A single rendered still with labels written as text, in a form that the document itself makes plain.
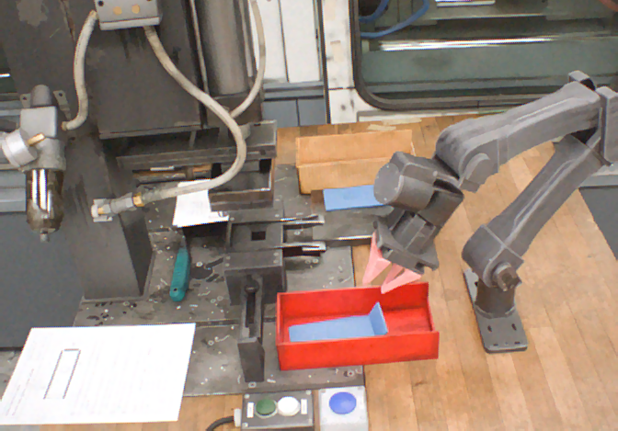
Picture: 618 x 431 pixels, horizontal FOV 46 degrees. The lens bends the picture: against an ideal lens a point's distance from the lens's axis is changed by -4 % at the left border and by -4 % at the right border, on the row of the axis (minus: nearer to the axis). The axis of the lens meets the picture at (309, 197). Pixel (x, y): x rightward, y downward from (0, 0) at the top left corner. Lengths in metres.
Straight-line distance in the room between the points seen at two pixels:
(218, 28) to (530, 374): 0.70
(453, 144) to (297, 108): 0.90
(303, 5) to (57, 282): 1.15
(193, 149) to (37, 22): 0.31
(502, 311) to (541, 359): 0.10
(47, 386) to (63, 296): 1.14
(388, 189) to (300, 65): 0.88
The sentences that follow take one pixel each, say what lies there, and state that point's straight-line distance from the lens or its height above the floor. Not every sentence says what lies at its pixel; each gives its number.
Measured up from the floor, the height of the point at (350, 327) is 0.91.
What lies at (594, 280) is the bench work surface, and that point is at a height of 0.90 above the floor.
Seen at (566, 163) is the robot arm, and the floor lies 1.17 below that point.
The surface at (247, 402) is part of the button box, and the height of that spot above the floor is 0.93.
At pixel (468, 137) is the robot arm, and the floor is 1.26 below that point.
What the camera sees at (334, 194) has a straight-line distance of 1.51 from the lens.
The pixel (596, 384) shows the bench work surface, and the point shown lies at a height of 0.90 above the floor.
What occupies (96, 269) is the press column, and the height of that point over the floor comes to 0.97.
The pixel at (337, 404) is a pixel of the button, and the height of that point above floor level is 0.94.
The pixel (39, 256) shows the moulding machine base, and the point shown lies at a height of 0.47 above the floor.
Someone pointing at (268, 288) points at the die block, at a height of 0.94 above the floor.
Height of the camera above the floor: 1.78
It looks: 34 degrees down
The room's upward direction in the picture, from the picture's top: 6 degrees counter-clockwise
